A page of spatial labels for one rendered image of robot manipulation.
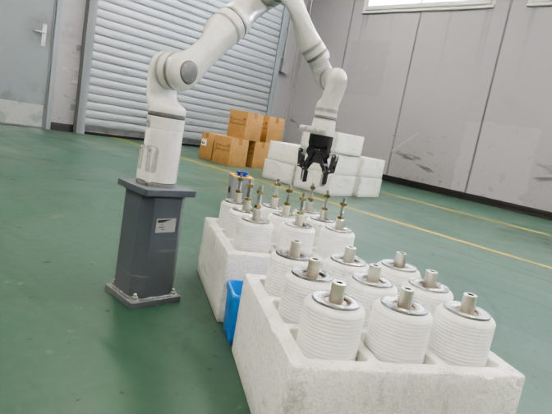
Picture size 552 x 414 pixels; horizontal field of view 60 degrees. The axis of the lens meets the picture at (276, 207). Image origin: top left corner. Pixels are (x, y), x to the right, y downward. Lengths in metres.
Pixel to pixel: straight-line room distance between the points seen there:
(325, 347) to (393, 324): 0.11
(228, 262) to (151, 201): 0.24
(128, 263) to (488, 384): 0.84
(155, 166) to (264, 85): 6.89
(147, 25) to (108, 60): 0.71
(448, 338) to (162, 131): 0.78
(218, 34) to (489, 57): 5.77
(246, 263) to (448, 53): 6.13
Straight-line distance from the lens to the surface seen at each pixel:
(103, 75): 6.52
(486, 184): 6.60
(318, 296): 0.75
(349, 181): 4.33
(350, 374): 0.73
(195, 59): 1.22
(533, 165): 6.44
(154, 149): 1.20
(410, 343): 0.79
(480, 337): 0.85
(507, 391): 0.89
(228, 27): 1.30
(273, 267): 0.95
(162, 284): 1.28
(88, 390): 0.94
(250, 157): 5.39
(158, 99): 1.22
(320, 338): 0.73
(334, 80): 1.48
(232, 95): 7.63
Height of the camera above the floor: 0.50
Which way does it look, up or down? 9 degrees down
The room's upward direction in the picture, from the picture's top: 10 degrees clockwise
